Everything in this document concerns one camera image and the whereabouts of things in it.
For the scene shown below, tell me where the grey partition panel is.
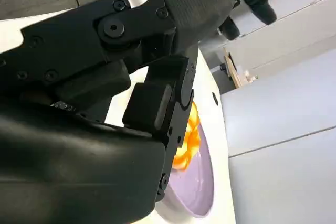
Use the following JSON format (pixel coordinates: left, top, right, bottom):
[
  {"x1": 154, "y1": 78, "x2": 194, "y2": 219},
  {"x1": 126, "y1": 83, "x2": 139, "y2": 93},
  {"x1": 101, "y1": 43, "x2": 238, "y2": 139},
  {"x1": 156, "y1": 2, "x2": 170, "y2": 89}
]
[
  {"x1": 223, "y1": 0, "x2": 336, "y2": 67},
  {"x1": 228, "y1": 126, "x2": 336, "y2": 224},
  {"x1": 219, "y1": 49, "x2": 336, "y2": 158}
]

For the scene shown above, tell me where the wooden board frame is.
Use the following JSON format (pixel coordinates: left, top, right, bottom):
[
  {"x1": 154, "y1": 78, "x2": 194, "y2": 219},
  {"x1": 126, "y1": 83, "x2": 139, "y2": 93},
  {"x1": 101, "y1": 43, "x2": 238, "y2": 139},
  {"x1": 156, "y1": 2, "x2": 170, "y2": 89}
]
[{"x1": 223, "y1": 47, "x2": 259, "y2": 88}]

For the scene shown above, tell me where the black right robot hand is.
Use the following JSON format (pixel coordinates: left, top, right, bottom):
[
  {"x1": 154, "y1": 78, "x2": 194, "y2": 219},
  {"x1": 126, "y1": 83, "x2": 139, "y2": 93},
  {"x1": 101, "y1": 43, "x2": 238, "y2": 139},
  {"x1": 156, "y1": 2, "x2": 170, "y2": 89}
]
[{"x1": 0, "y1": 0, "x2": 241, "y2": 224}]

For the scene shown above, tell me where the orange and white bread roll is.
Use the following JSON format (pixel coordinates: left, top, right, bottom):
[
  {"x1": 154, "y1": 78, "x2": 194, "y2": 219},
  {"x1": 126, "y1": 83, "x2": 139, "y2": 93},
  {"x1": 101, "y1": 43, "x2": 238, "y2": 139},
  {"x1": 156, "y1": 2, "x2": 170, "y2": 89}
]
[{"x1": 172, "y1": 102, "x2": 202, "y2": 171}]

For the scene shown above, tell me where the lilac plate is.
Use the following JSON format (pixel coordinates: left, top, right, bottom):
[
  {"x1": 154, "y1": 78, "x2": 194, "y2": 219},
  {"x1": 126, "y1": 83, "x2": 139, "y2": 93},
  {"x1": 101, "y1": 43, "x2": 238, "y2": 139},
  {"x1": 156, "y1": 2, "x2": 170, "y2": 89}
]
[{"x1": 154, "y1": 124, "x2": 215, "y2": 218}]

